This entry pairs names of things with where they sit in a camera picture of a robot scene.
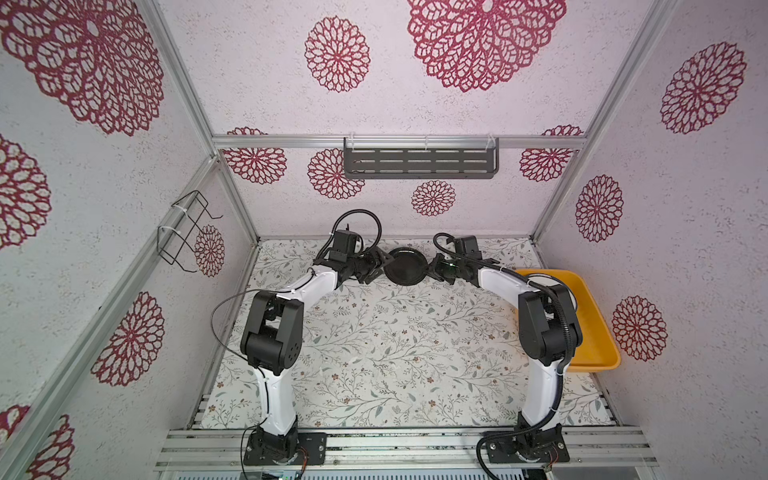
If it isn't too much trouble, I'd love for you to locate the dark grey wall shelf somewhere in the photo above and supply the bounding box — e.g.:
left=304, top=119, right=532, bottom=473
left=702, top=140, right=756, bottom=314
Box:
left=342, top=138, right=500, bottom=180

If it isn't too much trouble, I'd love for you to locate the aluminium front rail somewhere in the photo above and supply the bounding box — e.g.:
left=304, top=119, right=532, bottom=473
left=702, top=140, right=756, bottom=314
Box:
left=153, top=426, right=659, bottom=473

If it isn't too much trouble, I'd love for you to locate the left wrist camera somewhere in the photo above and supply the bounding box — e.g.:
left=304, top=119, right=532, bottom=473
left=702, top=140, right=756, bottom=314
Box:
left=329, top=230, right=363, bottom=262

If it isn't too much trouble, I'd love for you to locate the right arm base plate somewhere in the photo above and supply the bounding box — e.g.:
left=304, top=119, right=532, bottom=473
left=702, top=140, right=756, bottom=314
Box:
left=485, top=424, right=570, bottom=464

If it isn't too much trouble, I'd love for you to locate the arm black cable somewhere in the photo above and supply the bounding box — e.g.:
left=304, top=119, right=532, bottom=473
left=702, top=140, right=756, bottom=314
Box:
left=431, top=232, right=574, bottom=480
left=209, top=208, right=383, bottom=480

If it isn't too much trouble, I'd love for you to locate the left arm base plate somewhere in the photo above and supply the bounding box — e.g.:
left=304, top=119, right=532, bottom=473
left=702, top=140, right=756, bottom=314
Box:
left=243, top=429, right=328, bottom=467

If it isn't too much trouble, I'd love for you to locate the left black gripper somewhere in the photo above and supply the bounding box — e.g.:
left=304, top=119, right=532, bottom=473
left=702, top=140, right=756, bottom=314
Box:
left=347, top=245, right=394, bottom=284

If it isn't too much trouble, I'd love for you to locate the small black dish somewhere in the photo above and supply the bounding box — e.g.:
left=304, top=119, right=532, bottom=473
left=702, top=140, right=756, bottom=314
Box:
left=384, top=247, right=428, bottom=286

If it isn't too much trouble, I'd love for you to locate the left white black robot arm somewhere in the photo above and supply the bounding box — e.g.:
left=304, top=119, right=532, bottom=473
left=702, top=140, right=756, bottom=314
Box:
left=240, top=247, right=393, bottom=456

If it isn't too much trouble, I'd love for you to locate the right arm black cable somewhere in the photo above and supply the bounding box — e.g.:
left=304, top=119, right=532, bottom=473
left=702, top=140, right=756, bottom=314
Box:
left=431, top=232, right=574, bottom=480

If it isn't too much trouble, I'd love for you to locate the yellow plastic bin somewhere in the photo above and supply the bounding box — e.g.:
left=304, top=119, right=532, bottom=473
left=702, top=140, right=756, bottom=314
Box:
left=520, top=269, right=621, bottom=373

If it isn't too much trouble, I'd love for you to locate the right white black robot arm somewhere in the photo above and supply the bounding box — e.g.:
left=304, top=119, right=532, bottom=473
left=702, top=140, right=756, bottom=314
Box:
left=427, top=254, right=583, bottom=436

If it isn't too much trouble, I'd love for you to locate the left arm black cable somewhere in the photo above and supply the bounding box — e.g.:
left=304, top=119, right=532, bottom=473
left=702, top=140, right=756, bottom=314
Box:
left=209, top=208, right=383, bottom=480

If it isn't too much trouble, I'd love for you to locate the black wire wall rack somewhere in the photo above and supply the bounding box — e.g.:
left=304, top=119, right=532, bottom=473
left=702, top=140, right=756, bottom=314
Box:
left=155, top=190, right=226, bottom=278

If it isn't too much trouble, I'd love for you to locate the floral patterned table mat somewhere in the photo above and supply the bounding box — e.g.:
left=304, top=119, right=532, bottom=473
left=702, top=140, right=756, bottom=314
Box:
left=195, top=240, right=615, bottom=429

